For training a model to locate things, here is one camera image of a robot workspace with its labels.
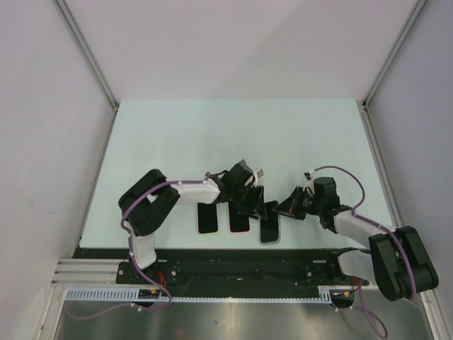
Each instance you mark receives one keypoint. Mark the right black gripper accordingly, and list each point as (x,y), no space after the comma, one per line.
(289,205)

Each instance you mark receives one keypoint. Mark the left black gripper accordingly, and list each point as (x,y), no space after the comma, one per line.
(255,207)

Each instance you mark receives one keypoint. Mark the black phone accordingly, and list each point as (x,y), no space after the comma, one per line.
(240,223)

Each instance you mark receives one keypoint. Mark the blue phone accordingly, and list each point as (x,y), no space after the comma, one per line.
(269,226)
(207,221)

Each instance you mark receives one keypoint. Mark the pink phone case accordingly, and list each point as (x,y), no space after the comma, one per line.
(229,228)

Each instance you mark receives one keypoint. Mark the clear phone case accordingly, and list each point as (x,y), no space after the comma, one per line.
(279,233)

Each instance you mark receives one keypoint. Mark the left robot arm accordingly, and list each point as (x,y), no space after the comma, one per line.
(146,205)

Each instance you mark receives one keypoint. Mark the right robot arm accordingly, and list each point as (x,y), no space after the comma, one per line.
(395,259)

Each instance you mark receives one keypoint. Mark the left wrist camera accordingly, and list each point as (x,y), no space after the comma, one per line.
(256,174)

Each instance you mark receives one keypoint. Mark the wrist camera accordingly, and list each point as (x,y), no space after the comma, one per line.
(256,174)
(310,177)

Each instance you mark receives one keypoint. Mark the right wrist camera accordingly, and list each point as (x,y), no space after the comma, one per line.
(310,177)

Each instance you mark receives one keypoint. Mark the white cable duct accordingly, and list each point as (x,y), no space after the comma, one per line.
(148,295)

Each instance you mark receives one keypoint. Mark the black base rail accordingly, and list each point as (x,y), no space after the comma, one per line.
(255,273)

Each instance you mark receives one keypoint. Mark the right aluminium frame post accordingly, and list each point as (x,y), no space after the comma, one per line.
(402,38)

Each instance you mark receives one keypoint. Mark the aluminium frame post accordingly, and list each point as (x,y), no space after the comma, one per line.
(402,38)
(87,54)

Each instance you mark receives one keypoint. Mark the left aluminium frame post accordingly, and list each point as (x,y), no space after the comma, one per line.
(87,54)

